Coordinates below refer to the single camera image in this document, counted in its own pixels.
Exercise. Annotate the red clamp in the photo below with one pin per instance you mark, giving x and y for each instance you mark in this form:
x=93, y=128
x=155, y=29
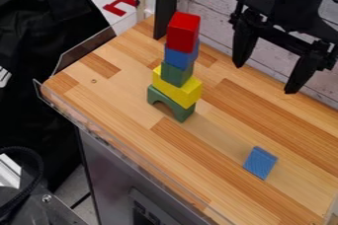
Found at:
x=119, y=5

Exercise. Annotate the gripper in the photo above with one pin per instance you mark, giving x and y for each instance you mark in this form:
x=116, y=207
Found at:
x=296, y=15

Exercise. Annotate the yellow block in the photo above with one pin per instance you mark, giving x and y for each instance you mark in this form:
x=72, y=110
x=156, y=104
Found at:
x=178, y=91

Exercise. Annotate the blue wedge block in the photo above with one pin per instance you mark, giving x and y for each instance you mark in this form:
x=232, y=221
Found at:
x=259, y=163

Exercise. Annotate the green arch block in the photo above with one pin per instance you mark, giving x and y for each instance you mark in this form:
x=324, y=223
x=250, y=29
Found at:
x=176, y=104

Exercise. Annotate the black post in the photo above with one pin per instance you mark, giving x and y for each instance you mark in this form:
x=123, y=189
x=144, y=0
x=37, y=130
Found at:
x=166, y=2

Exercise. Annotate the small green block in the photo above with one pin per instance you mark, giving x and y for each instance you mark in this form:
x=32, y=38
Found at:
x=175, y=75

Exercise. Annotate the red block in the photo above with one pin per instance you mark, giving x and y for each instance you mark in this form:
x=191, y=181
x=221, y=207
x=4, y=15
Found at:
x=183, y=32

